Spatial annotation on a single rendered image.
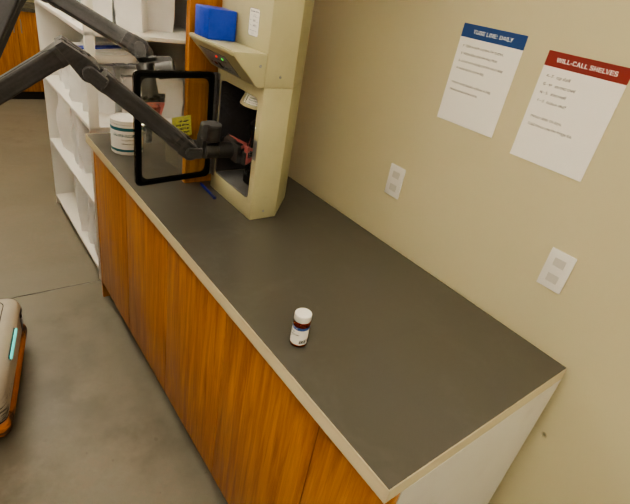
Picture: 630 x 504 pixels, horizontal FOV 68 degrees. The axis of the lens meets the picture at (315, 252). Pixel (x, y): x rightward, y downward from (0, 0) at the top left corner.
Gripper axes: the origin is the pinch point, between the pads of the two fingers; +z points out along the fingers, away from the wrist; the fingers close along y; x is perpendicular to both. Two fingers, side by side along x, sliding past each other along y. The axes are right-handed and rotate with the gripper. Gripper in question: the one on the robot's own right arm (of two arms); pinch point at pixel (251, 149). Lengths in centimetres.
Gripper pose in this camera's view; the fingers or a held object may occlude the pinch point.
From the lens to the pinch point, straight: 180.8
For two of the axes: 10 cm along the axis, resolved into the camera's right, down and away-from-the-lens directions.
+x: -2.1, 8.6, 4.7
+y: -6.0, -4.9, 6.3
